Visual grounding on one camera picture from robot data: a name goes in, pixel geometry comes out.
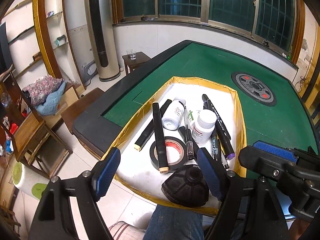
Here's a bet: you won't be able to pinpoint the black marker sideways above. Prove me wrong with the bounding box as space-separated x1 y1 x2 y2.
202 94 231 140

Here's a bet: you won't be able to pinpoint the dark wooden side table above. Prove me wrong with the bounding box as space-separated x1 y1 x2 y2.
122 51 151 75

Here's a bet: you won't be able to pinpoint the yellow white pen black grip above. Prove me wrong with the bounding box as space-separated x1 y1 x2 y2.
217 139 229 170

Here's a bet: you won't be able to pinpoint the black electrical tape roll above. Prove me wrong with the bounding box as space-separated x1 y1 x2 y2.
150 136 188 172

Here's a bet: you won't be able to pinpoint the black marker purple cap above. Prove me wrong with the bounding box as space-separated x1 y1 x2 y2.
203 102 235 160

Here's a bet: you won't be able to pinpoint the tall silver tower fan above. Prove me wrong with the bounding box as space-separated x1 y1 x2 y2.
84 0 120 82

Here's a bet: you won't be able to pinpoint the round grey table centre panel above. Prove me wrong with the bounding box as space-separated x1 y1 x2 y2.
231 72 277 107

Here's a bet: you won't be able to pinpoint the slim black pen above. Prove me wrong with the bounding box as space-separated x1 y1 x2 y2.
210 129 221 161

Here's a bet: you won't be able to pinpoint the white plastic bottle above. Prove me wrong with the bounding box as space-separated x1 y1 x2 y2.
187 108 200 129
162 99 185 131

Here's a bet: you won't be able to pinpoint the white pill bottle with cap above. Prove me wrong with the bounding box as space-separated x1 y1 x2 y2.
191 109 217 145

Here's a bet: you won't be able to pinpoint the white green stool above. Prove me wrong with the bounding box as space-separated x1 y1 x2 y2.
12 162 49 200

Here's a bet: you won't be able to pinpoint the blue jeans leg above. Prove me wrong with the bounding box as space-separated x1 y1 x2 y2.
143 205 204 240

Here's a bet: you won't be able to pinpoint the folded floral blue blanket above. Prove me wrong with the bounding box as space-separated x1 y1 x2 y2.
23 76 67 116

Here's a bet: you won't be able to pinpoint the white wall shelf unit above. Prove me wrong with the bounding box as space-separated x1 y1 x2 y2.
0 0 75 86

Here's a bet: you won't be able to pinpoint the gold rimmed white box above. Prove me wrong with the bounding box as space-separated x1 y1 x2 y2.
101 76 249 217

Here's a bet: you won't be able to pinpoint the wooden tv stand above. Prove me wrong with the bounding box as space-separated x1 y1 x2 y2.
1 64 73 179

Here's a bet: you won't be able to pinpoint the black television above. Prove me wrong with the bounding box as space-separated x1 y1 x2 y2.
0 23 13 74

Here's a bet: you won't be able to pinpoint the glass cup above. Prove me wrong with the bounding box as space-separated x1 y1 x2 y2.
126 49 136 60

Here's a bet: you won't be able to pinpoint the black round ribbed cap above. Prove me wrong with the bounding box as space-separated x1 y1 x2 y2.
161 164 209 207

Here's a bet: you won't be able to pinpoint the black marker cream end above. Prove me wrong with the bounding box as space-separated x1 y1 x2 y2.
134 99 172 151

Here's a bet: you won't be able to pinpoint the black marker beige cap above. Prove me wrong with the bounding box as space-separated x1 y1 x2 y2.
152 102 169 173

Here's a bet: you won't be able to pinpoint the green barred window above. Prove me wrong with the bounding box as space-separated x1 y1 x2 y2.
111 0 305 62

